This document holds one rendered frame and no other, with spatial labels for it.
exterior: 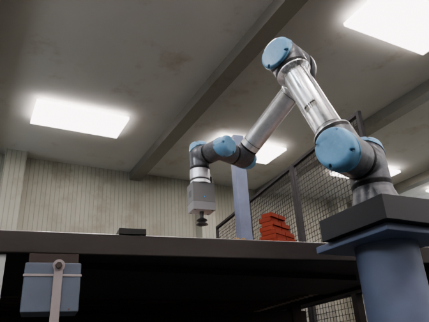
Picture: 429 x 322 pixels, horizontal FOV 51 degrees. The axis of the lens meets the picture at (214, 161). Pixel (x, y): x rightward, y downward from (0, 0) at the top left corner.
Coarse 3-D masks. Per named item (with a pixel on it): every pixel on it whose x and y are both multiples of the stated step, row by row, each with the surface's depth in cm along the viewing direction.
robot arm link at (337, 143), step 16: (272, 48) 148; (288, 48) 143; (272, 64) 145; (288, 64) 142; (304, 64) 143; (288, 80) 143; (304, 80) 139; (304, 96) 136; (320, 96) 134; (304, 112) 136; (320, 112) 131; (320, 128) 127; (336, 128) 123; (352, 128) 126; (320, 144) 125; (336, 144) 122; (352, 144) 119; (368, 144) 127; (320, 160) 124; (336, 160) 121; (352, 160) 120; (368, 160) 125; (352, 176) 128
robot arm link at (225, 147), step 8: (224, 136) 160; (208, 144) 163; (216, 144) 159; (224, 144) 158; (232, 144) 161; (208, 152) 162; (216, 152) 159; (224, 152) 158; (232, 152) 160; (208, 160) 164; (216, 160) 164; (224, 160) 164; (232, 160) 165
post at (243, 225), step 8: (232, 136) 393; (240, 136) 395; (232, 168) 386; (240, 168) 381; (232, 176) 384; (240, 176) 378; (232, 184) 383; (240, 184) 375; (240, 192) 371; (240, 200) 368; (248, 200) 371; (240, 208) 365; (248, 208) 368; (240, 216) 362; (248, 216) 365; (240, 224) 360; (248, 224) 362; (240, 232) 358; (248, 232) 359
